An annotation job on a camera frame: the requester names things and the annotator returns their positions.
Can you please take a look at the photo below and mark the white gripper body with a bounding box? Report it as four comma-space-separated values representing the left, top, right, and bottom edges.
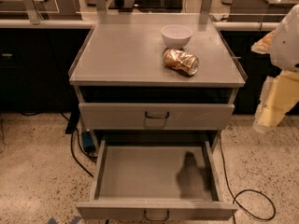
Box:
270, 5, 299, 72

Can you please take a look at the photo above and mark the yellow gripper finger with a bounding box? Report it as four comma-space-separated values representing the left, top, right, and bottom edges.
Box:
251, 31, 275, 54
253, 70, 299, 133

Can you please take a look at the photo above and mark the grey drawer cabinet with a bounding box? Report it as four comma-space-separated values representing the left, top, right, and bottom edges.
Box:
70, 13, 246, 145

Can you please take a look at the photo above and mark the open middle drawer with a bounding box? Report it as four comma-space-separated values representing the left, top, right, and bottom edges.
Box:
76, 141, 237, 221

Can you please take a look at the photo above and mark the closed upper drawer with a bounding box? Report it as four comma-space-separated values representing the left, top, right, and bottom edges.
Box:
78, 103, 235, 130

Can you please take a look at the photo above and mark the white bowl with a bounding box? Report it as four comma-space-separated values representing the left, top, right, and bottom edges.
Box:
161, 24, 192, 49

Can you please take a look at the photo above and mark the blue power box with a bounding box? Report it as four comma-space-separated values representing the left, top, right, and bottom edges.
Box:
81, 132, 95, 153

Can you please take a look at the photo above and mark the right metal post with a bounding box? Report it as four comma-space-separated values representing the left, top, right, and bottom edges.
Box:
199, 0, 213, 23

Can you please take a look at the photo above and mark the black floor cable right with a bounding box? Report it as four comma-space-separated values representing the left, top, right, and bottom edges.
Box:
219, 133, 277, 224

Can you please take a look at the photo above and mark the black floor cable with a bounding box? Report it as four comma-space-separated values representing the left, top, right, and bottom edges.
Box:
59, 111, 98, 179
219, 133, 277, 224

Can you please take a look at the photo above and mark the black floor cable left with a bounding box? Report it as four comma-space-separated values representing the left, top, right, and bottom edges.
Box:
59, 111, 98, 179

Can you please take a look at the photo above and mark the left metal post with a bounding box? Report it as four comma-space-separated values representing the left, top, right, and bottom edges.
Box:
22, 0, 41, 25

